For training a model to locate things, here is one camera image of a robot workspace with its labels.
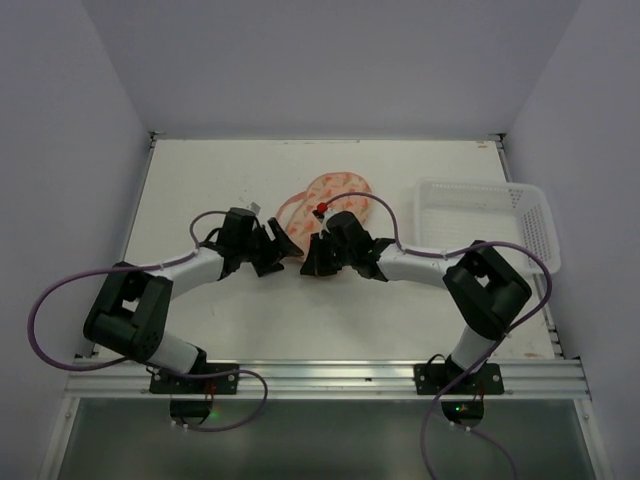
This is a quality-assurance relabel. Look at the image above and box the pink patterned mesh laundry bag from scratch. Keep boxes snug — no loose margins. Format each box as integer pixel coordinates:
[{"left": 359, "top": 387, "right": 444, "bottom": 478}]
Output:
[{"left": 275, "top": 172, "right": 373, "bottom": 259}]

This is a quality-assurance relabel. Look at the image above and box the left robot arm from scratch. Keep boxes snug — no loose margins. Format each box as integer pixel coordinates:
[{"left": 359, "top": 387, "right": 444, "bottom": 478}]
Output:
[{"left": 83, "top": 207, "right": 303, "bottom": 376}]

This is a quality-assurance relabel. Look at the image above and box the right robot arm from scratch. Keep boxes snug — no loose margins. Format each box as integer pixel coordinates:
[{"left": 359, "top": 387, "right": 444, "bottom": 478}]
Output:
[{"left": 300, "top": 206, "right": 532, "bottom": 373}]

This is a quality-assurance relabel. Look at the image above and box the white plastic basket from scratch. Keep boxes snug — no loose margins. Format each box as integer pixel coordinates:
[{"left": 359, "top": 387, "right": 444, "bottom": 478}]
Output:
[{"left": 414, "top": 178, "right": 561, "bottom": 274}]

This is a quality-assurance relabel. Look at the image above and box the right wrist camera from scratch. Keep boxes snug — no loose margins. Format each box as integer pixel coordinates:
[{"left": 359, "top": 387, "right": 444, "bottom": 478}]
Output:
[{"left": 312, "top": 202, "right": 336, "bottom": 237}]

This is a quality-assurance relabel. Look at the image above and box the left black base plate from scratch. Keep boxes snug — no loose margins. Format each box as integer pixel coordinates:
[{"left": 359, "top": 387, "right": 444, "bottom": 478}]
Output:
[{"left": 149, "top": 362, "right": 240, "bottom": 395}]

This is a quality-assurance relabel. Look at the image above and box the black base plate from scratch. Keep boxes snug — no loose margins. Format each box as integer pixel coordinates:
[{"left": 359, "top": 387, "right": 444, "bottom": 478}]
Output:
[
  {"left": 149, "top": 362, "right": 240, "bottom": 395},
  {"left": 413, "top": 354, "right": 505, "bottom": 395}
]

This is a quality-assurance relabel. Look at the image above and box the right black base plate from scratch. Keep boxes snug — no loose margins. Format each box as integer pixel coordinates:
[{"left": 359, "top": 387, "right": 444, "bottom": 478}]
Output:
[{"left": 413, "top": 354, "right": 505, "bottom": 395}]

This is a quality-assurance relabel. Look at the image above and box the aluminium mounting rail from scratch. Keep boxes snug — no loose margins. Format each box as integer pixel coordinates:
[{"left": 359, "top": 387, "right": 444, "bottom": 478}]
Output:
[{"left": 64, "top": 359, "right": 590, "bottom": 400}]

